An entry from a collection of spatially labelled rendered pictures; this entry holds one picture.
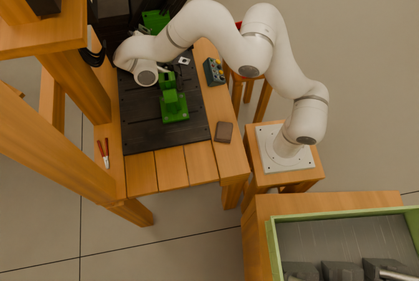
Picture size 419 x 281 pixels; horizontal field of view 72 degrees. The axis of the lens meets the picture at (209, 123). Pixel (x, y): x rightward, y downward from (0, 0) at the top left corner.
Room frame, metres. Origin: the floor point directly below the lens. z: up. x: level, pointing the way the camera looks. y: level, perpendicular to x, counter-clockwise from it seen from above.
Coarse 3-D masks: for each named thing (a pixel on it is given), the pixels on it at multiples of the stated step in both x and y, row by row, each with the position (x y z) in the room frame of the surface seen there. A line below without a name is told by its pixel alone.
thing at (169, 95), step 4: (172, 88) 0.67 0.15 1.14; (164, 92) 0.65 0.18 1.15; (168, 92) 0.65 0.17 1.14; (172, 92) 0.65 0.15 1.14; (164, 96) 0.64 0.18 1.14; (168, 96) 0.64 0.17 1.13; (172, 96) 0.64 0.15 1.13; (176, 96) 0.64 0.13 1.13; (164, 100) 0.62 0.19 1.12; (168, 100) 0.62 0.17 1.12; (172, 100) 0.62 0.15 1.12; (176, 100) 0.62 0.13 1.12
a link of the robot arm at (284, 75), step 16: (256, 16) 0.57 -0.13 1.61; (272, 16) 0.58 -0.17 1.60; (240, 32) 0.55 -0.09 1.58; (256, 32) 0.52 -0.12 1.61; (272, 32) 0.53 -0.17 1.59; (288, 48) 0.55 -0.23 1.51; (272, 64) 0.52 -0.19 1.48; (288, 64) 0.51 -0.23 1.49; (272, 80) 0.49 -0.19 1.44; (288, 80) 0.48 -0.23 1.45; (304, 80) 0.50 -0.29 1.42; (288, 96) 0.47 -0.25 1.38; (304, 96) 0.52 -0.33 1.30; (320, 96) 0.51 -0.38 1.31
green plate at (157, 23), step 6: (144, 12) 0.97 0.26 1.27; (150, 12) 0.97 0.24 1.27; (156, 12) 0.97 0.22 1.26; (162, 12) 0.98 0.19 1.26; (168, 12) 0.98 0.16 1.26; (144, 18) 0.96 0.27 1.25; (150, 18) 0.96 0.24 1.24; (156, 18) 0.97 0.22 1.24; (162, 18) 0.97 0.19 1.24; (168, 18) 0.97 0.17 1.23; (150, 24) 0.96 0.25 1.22; (156, 24) 0.96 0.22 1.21; (162, 24) 0.96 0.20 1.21; (156, 30) 0.95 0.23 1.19
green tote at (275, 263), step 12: (276, 216) 0.17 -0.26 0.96; (288, 216) 0.17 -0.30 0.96; (300, 216) 0.17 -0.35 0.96; (312, 216) 0.17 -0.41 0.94; (324, 216) 0.17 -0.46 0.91; (336, 216) 0.17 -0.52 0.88; (348, 216) 0.18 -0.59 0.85; (360, 216) 0.18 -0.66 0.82; (408, 216) 0.17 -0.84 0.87; (408, 228) 0.12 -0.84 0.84; (276, 240) 0.08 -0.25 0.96; (276, 252) 0.04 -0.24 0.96; (276, 264) 0.00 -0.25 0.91; (276, 276) -0.04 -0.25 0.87
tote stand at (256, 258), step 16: (336, 192) 0.30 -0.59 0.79; (352, 192) 0.30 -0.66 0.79; (368, 192) 0.29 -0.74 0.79; (384, 192) 0.29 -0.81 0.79; (256, 208) 0.23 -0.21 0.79; (272, 208) 0.23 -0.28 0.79; (288, 208) 0.23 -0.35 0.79; (304, 208) 0.23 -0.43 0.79; (320, 208) 0.23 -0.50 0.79; (336, 208) 0.22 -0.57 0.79; (352, 208) 0.22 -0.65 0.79; (368, 208) 0.22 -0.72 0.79; (256, 224) 0.17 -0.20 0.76; (256, 240) 0.10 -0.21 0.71; (256, 256) 0.04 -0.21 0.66; (256, 272) -0.03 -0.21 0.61
